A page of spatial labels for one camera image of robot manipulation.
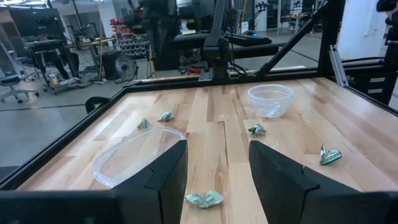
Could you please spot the person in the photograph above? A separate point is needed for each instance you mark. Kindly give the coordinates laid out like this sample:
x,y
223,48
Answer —
x,y
160,34
391,46

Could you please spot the red tool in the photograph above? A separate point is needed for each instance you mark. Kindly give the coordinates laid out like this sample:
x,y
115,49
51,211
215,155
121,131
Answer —
x,y
193,71

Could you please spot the black table frame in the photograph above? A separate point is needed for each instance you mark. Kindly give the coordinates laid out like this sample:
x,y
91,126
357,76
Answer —
x,y
174,84

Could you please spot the white plastic jar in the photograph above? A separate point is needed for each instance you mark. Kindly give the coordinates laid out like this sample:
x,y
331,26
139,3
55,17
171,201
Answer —
x,y
53,79

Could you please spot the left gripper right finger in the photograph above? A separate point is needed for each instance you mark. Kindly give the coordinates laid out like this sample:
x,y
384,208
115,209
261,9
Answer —
x,y
280,186

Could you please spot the round clear plastic bowl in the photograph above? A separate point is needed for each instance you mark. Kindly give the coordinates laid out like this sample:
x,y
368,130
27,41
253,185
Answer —
x,y
270,105

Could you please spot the black drawer cabinet white labels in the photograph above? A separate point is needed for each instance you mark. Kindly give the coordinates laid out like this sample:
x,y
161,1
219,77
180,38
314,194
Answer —
x,y
367,84

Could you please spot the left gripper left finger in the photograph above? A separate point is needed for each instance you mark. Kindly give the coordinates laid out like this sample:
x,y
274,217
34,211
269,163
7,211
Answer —
x,y
155,193

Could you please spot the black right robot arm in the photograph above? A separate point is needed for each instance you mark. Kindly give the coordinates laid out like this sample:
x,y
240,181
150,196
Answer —
x,y
217,49

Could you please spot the black monitor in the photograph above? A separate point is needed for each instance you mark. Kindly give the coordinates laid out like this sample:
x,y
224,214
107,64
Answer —
x,y
35,21

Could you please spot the distant wooden table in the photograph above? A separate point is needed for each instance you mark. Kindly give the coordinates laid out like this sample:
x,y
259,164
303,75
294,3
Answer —
x,y
293,18

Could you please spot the black floor fan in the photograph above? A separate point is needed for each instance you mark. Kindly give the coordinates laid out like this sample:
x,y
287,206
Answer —
x,y
126,68

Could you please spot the black desk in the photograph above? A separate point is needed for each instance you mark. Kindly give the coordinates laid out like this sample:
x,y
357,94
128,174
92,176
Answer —
x,y
192,42

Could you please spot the black frame clamp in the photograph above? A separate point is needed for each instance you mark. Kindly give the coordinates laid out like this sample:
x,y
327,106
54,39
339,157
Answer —
x,y
96,104

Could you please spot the silver aluminium strut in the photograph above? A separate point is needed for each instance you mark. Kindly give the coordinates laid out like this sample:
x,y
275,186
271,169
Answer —
x,y
338,67

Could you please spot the grey office chair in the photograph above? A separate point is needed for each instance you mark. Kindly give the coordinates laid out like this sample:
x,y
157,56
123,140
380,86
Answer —
x,y
12,81

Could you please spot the black box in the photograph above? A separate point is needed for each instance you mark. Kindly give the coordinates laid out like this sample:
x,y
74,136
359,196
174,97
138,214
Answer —
x,y
109,63

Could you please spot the cluttered rolling workbench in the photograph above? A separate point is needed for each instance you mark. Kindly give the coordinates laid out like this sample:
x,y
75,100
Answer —
x,y
53,46

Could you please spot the oblong clear plastic container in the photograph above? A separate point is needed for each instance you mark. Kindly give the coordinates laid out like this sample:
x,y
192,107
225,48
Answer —
x,y
124,155

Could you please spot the black keyboard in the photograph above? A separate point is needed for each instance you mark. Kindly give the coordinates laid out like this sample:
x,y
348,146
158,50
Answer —
x,y
250,40

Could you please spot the computer mouse blue light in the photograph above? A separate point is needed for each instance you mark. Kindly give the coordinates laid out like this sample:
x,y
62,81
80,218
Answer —
x,y
251,33

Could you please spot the red grey parts bin rack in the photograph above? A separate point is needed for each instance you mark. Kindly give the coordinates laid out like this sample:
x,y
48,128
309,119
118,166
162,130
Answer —
x,y
130,39

